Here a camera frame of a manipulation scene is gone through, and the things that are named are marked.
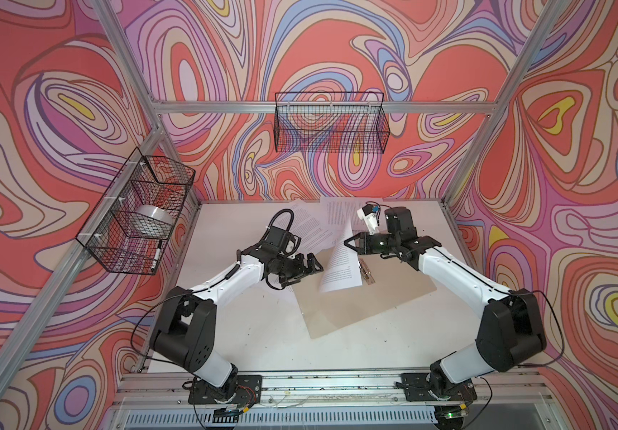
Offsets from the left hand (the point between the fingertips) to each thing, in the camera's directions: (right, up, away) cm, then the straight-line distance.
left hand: (314, 271), depth 84 cm
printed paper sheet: (+9, +1, -2) cm, 9 cm away
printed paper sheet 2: (0, +14, +28) cm, 31 cm away
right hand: (+10, +8, -1) cm, 13 cm away
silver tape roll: (-43, +16, -14) cm, 48 cm away
